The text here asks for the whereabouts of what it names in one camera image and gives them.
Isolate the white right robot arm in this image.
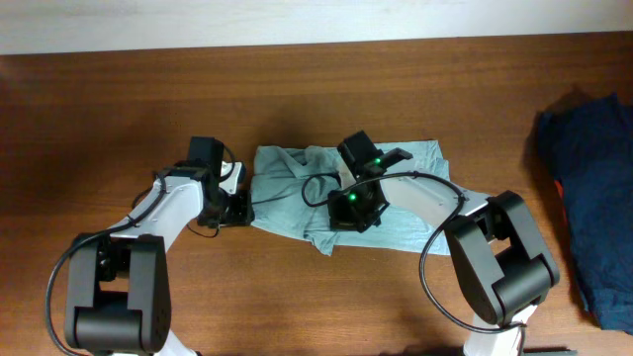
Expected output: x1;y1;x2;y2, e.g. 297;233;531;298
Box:
327;143;560;355

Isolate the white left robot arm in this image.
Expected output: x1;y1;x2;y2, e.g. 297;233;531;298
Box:
56;160;252;355

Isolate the dark blue folded garment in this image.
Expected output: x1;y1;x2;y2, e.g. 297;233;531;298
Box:
536;94;632;333

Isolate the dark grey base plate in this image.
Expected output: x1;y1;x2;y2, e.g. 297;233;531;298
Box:
521;349;579;356

